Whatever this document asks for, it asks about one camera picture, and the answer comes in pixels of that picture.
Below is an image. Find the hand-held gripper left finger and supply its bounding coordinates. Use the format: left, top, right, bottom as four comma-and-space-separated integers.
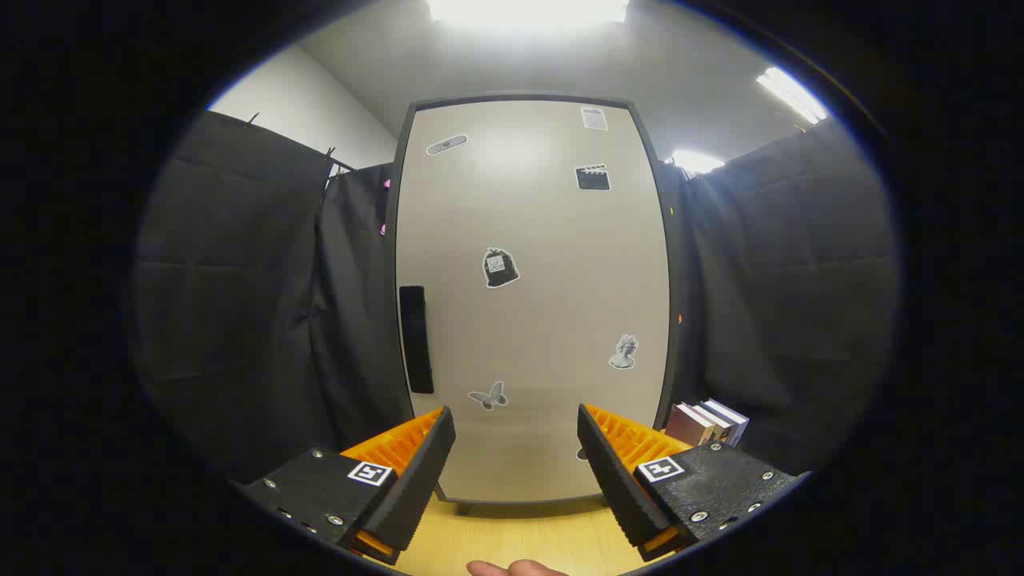
240, 406, 458, 566

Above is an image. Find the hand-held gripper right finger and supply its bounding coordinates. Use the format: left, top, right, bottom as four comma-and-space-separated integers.
577, 403, 810, 562

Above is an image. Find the black door handle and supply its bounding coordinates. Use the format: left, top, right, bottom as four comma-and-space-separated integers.
399, 286, 434, 394

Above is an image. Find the white spine book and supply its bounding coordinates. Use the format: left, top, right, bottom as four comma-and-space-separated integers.
692, 402, 733, 443

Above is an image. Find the black backdrop cloth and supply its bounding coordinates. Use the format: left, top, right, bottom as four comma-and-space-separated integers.
132, 110, 901, 481

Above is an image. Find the dark grey cabinet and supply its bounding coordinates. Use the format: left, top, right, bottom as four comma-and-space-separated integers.
384, 92, 689, 517

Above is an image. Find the small ceiling light panel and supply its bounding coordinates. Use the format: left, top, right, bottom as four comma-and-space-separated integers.
670, 149, 725, 174

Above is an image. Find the long ceiling light strip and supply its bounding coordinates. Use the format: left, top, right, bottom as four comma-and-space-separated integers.
756, 66, 829, 125

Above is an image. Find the large ceiling light panel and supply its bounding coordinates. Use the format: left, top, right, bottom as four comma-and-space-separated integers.
424, 0, 630, 29

